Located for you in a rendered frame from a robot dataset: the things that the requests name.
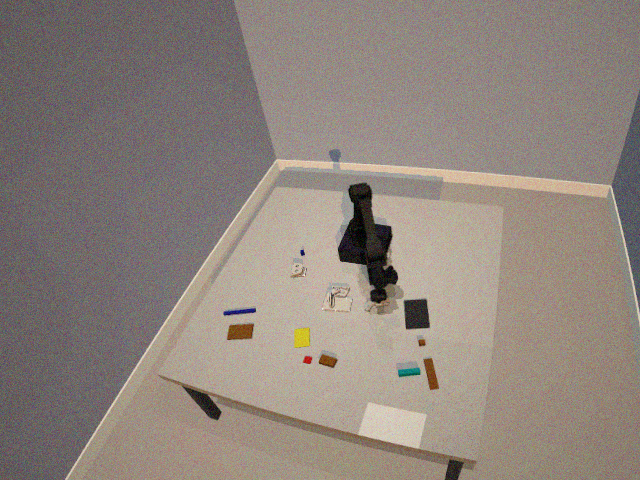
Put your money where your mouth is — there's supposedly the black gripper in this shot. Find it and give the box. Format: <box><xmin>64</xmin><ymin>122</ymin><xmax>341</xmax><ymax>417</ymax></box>
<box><xmin>368</xmin><ymin>272</ymin><xmax>387</xmax><ymax>304</ymax></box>

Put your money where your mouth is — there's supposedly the dark blue flat bar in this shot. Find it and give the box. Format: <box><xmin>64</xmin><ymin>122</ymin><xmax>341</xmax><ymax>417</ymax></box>
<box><xmin>223</xmin><ymin>308</ymin><xmax>256</xmax><ymax>315</ymax></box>

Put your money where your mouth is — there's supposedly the yellow flat plate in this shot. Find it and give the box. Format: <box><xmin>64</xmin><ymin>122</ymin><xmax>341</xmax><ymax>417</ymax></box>
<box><xmin>294</xmin><ymin>328</ymin><xmax>310</xmax><ymax>348</ymax></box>

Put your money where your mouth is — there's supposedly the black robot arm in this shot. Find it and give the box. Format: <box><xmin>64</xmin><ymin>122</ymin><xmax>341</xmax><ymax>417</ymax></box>
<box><xmin>347</xmin><ymin>182</ymin><xmax>398</xmax><ymax>289</ymax></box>

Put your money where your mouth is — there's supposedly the teal block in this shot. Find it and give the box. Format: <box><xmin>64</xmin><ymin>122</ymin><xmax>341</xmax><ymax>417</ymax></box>
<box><xmin>398</xmin><ymin>368</ymin><xmax>421</xmax><ymax>377</ymax></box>

